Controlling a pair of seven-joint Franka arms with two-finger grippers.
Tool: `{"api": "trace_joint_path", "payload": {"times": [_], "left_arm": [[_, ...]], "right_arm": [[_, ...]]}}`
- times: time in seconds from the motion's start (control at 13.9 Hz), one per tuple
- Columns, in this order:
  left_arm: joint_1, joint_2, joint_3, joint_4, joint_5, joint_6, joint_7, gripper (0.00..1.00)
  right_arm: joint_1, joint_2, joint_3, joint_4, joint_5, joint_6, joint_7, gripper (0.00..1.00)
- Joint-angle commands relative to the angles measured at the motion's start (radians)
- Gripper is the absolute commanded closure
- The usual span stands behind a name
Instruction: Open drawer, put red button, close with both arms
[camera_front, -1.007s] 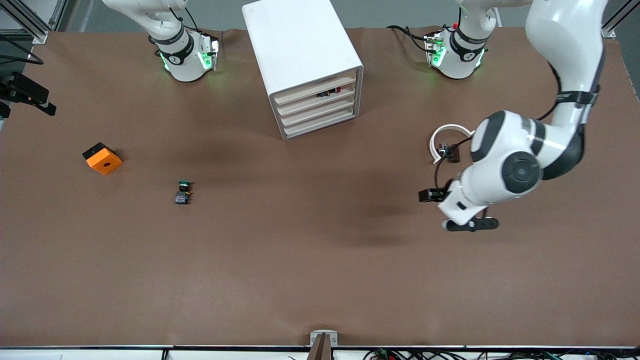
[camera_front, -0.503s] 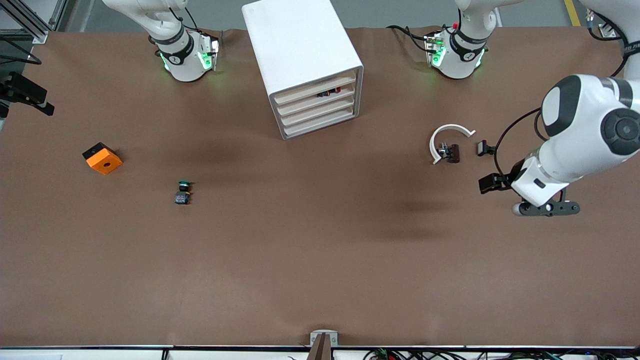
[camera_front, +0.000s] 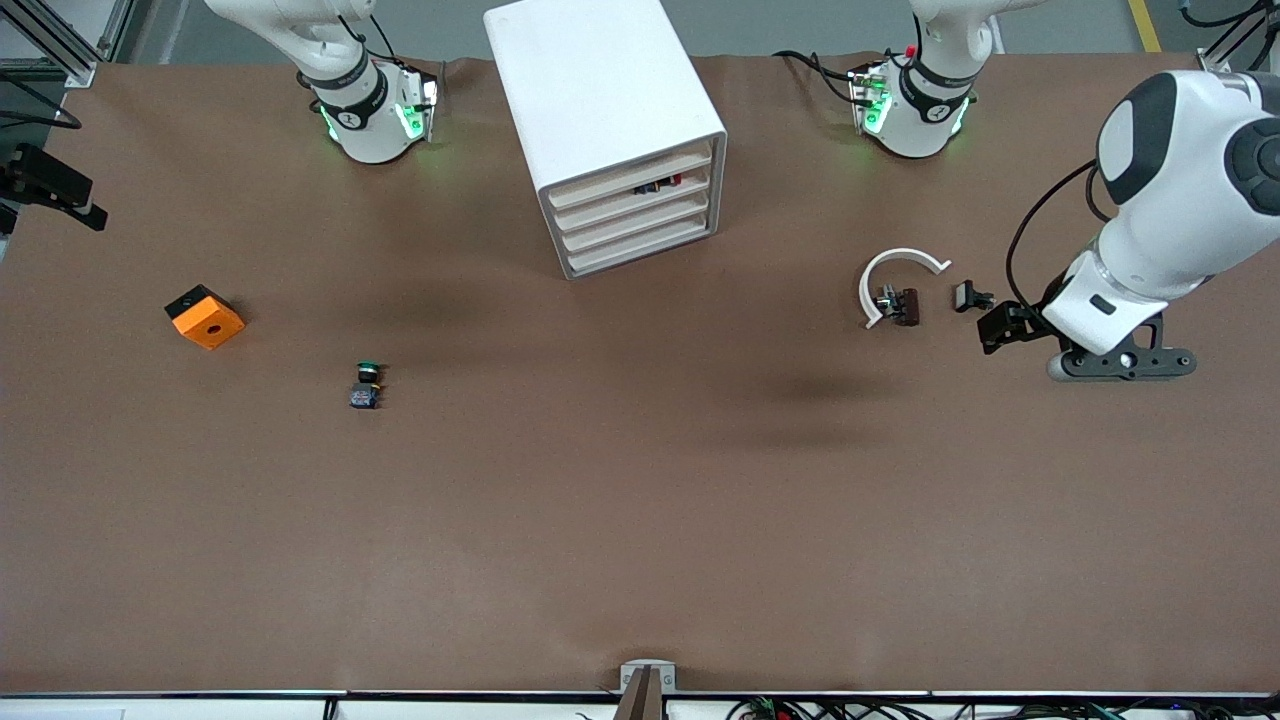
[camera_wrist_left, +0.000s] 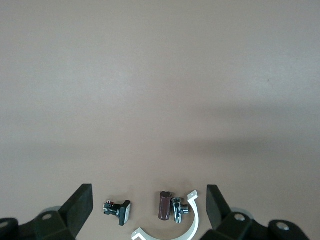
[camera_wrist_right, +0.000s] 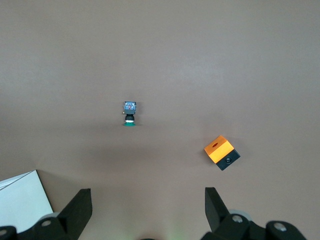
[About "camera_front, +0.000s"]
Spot orange and black button box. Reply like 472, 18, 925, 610
164, 284, 247, 351

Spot white curved plastic ring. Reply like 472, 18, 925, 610
858, 247, 953, 331

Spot black left arm base cable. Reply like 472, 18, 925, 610
775, 50, 871, 106

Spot black cable bundle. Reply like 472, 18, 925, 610
728, 696, 1246, 720

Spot grey metal table bracket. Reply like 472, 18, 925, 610
620, 660, 677, 720

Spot white table edge rail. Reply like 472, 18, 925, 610
0, 690, 1280, 720

